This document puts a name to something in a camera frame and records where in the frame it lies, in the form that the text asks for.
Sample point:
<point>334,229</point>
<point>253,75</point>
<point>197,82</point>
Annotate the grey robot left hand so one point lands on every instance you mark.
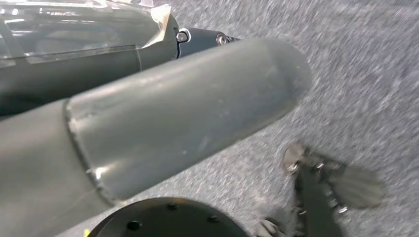
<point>163,114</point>

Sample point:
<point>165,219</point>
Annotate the black round robot cover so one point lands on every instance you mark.
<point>163,219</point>

